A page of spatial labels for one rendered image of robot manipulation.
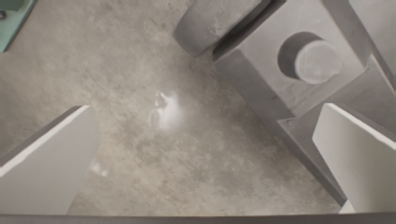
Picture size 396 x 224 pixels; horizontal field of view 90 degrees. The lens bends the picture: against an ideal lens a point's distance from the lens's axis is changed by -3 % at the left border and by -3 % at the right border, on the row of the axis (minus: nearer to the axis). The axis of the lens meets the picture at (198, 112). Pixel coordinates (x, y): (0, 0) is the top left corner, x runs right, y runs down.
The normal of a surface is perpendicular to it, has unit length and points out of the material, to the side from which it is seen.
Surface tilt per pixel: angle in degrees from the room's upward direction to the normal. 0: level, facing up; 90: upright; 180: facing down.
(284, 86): 0
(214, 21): 24
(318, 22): 0
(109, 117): 0
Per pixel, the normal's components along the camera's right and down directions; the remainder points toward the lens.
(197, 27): -0.51, 0.67
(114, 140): -0.07, 0.40
